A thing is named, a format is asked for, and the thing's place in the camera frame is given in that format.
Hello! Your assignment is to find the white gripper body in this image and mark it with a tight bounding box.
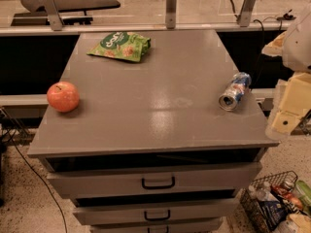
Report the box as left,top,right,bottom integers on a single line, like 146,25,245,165
261,32,287,57

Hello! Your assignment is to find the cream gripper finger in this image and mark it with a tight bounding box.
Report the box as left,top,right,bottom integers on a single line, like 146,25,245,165
279,73,311,118
272,112,300,134

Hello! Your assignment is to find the green rice chip bag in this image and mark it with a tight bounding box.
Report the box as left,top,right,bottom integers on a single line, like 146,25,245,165
87,32,151,63

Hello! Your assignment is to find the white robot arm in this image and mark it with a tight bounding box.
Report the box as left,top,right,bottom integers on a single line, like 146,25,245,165
261,3,311,138

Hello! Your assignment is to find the crushed redbull can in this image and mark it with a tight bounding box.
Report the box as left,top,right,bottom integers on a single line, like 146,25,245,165
219,72,252,111

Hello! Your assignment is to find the dark blue snack bag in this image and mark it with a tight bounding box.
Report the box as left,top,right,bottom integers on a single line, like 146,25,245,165
259,201,287,230

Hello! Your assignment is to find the clear plastic water bottle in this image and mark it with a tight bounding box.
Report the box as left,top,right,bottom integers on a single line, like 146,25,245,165
256,182,277,201

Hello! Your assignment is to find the grey drawer cabinet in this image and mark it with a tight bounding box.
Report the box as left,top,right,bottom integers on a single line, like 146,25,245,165
28,30,273,233

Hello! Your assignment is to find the dark bench seat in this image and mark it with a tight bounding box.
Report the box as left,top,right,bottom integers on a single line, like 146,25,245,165
20,0,121,12

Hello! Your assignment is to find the red apple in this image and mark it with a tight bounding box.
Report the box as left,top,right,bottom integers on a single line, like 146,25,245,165
47,82,80,113

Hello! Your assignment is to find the black cable on ledge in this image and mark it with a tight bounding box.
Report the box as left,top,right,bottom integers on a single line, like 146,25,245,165
252,9,296,83

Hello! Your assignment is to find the right metal bracket post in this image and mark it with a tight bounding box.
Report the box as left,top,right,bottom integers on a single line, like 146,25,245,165
237,0,256,27

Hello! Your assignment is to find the metal bracket post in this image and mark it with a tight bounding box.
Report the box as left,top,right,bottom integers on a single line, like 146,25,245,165
42,0,63,31
165,0,177,29
237,0,256,27

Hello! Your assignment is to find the black wire basket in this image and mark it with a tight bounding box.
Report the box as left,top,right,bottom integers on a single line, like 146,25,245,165
240,171,297,233

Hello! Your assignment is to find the middle metal bracket post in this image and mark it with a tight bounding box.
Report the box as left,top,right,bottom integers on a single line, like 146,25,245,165
165,0,177,29

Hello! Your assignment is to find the left metal bracket post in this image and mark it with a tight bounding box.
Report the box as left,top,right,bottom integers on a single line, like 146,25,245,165
42,0,63,31

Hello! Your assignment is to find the black floor cable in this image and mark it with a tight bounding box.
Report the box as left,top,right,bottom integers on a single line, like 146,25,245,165
0,109,68,233

